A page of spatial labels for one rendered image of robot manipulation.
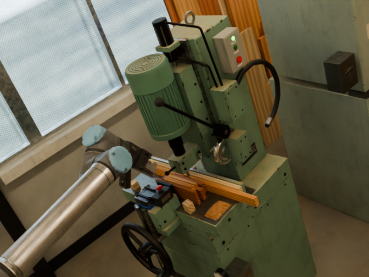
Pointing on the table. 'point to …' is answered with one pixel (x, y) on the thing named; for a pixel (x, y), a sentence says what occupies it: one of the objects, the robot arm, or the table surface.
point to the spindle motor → (157, 72)
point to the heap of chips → (217, 210)
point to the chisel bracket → (190, 154)
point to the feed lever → (219, 129)
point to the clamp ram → (166, 185)
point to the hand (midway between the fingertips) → (152, 177)
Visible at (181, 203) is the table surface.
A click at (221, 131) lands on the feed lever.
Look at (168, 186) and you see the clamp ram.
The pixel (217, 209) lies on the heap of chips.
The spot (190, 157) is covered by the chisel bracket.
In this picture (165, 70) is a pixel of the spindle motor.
